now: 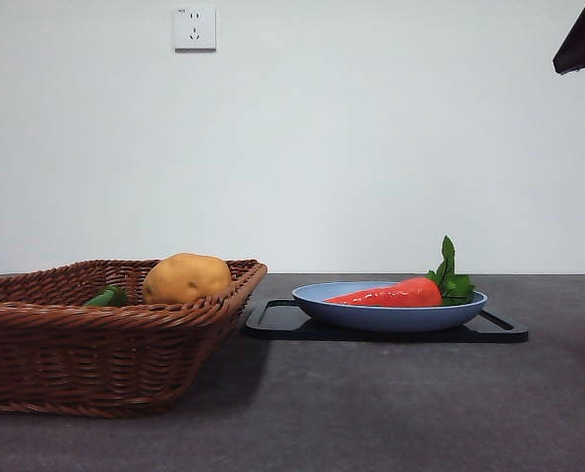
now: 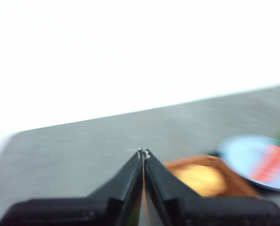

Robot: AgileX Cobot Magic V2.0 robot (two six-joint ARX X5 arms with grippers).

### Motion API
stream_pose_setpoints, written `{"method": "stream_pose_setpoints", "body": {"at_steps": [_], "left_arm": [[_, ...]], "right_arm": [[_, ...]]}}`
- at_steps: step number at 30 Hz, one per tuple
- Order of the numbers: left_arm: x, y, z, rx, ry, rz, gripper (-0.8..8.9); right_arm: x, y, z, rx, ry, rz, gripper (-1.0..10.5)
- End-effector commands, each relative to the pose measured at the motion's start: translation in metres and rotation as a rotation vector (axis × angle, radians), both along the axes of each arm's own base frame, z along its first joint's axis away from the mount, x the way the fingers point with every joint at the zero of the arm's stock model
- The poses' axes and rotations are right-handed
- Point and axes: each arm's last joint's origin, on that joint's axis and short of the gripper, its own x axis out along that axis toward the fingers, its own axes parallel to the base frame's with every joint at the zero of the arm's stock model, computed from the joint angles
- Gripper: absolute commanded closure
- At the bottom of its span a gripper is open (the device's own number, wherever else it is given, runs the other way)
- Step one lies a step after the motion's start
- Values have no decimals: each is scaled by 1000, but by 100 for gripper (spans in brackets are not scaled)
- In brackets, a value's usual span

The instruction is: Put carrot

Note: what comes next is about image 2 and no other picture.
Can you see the orange carrot with green leaves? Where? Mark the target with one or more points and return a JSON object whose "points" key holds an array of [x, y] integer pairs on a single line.
{"points": [[269, 164]]}

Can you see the yellow-brown potato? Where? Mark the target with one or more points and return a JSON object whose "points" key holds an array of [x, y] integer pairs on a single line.
{"points": [[201, 181]]}

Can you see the brown wicker basket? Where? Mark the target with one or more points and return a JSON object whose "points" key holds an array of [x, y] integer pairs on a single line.
{"points": [[243, 183]]}

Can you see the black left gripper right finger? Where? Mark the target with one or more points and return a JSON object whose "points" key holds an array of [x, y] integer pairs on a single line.
{"points": [[201, 212]]}

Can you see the blue round plate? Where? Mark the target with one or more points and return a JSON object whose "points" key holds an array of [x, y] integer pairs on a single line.
{"points": [[238, 153]]}

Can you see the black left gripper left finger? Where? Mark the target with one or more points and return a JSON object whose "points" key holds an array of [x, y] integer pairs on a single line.
{"points": [[95, 212]]}

